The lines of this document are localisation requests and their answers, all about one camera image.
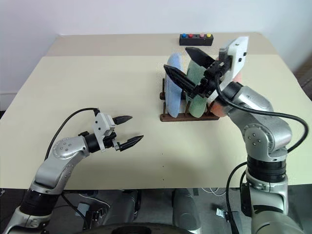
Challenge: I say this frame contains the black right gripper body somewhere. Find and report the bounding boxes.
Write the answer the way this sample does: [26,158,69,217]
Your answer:
[192,60,232,98]

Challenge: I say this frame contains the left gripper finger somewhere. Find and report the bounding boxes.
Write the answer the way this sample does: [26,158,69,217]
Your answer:
[118,135,144,151]
[112,115,134,126]

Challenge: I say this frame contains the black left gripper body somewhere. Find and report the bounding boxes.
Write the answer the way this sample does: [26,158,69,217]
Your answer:
[103,132,122,152]

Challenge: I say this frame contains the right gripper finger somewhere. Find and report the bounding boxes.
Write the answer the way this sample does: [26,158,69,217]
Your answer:
[163,64,197,95]
[185,46,217,69]

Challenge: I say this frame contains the blue plastic plate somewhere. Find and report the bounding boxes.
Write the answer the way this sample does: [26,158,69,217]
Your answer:
[165,52,189,119]

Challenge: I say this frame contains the green plastic plate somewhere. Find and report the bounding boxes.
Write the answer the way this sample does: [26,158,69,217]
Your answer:
[185,58,208,118]

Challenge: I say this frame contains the pink-red plastic plate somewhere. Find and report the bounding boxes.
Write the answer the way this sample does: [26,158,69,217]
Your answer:
[209,56,243,118]

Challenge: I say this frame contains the brown wooden dish rack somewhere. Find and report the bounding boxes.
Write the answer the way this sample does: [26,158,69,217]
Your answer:
[159,78,220,122]

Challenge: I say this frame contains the black button box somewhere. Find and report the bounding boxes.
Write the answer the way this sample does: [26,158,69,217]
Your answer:
[179,33,215,47]

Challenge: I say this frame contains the dark grey rounded shape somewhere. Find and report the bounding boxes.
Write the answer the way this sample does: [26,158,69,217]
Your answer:
[110,190,142,226]
[172,189,202,228]

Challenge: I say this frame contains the black rounded shape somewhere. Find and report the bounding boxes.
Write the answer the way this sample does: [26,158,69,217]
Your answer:
[97,220,197,234]

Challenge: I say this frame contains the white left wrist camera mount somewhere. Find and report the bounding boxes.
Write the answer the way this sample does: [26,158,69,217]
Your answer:
[92,112,117,153]

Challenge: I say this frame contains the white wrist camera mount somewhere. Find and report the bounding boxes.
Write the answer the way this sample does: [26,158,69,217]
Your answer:
[218,36,250,80]
[92,112,117,153]

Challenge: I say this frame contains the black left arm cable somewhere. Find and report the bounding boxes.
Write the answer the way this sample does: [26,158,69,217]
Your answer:
[46,107,101,156]

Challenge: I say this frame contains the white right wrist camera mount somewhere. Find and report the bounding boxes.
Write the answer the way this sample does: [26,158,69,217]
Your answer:
[218,36,250,80]

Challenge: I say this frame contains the white floor cable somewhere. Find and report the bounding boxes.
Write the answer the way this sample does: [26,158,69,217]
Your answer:
[201,187,228,196]

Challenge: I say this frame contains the metal floor bracket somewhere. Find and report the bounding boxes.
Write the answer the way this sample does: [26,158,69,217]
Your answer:
[215,208,235,220]

